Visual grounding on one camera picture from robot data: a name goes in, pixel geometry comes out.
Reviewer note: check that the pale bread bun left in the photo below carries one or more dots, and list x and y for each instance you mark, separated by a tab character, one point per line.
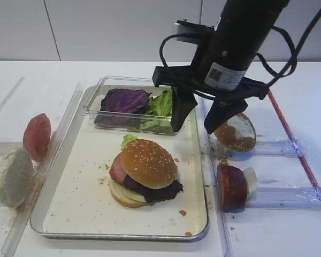
16	174

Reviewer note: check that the sesame bun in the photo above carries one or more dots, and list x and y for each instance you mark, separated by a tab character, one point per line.
237	134
149	164

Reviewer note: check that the green lettuce piece on tray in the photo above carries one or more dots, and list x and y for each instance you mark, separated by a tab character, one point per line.
126	139

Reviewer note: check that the clear holder upper left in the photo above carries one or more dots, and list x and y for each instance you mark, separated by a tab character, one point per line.
7	146

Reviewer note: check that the red plastic strip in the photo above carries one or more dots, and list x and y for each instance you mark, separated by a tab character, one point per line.
296	146

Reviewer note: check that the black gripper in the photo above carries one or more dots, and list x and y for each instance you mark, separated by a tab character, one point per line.
184	82

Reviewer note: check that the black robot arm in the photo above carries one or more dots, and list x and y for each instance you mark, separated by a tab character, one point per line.
218	69

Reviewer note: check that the bottom bun on tray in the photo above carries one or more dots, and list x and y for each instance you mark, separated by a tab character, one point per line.
116	192

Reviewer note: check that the sesame bun rear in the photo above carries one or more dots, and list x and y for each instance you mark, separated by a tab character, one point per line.
237	134

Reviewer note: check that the purple cabbage leaf in container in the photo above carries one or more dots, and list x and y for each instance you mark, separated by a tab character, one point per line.
121	100

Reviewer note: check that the green lettuce in container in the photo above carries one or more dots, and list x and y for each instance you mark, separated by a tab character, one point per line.
157	106

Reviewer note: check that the clear holder upper right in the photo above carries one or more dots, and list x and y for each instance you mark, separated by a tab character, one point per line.
274	148

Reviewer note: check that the sesame top bun front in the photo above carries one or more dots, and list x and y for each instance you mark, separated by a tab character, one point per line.
149	164

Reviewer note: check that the red meat slices stack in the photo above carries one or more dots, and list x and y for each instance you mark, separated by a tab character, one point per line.
233	188

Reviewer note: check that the clear rail right of tray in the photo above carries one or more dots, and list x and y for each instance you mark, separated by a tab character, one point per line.
216	216

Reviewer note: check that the clear holder lower right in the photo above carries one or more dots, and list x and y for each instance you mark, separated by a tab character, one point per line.
308	198

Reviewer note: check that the white onion slice on burger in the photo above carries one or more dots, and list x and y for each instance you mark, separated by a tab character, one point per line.
133	195

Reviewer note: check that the clear plastic container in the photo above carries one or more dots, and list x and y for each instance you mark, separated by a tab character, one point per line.
107	83

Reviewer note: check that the silver metal tray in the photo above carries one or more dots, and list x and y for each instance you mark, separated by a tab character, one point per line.
75	201

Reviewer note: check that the clear far left rail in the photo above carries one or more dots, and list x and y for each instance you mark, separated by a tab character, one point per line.
11	92

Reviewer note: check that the tomato slice left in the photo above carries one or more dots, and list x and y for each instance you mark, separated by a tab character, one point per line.
37	137

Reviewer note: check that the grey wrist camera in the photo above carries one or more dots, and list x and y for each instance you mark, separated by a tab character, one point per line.
184	27

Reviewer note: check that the pink ham slice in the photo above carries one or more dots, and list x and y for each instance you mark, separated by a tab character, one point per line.
117	172

